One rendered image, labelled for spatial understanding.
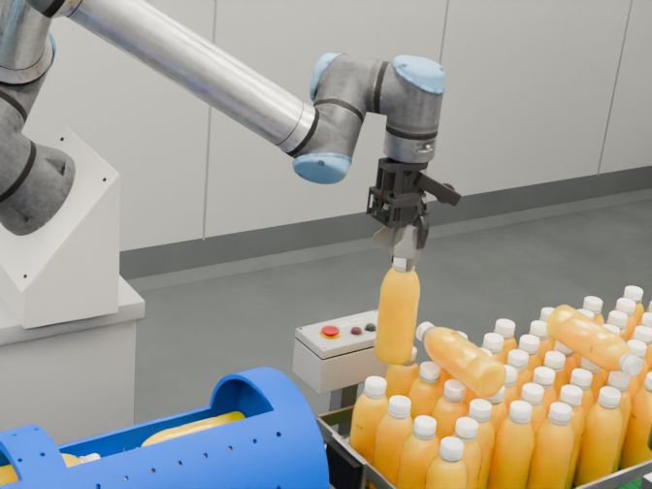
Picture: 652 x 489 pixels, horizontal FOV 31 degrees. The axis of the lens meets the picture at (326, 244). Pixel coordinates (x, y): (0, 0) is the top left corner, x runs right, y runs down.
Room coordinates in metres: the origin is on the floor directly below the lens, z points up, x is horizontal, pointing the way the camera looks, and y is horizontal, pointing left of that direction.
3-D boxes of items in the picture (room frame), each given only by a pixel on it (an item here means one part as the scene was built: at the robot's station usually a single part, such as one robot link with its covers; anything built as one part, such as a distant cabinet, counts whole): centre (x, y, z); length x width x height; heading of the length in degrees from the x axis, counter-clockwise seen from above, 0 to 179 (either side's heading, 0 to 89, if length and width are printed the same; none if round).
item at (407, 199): (1.93, -0.12, 1.47); 0.09 x 0.08 x 0.12; 126
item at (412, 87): (1.94, -0.12, 1.64); 0.10 x 0.09 x 0.12; 77
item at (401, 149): (1.94, -0.13, 1.55); 0.10 x 0.09 x 0.05; 36
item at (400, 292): (1.95, -0.14, 1.22); 0.07 x 0.07 x 0.19
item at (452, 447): (1.70, -0.25, 1.10); 0.04 x 0.04 x 0.02
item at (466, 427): (1.77, -0.28, 1.10); 0.04 x 0.04 x 0.02
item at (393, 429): (1.82, -0.16, 1.00); 0.07 x 0.07 x 0.19
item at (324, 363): (2.09, -0.07, 1.05); 0.20 x 0.10 x 0.10; 126
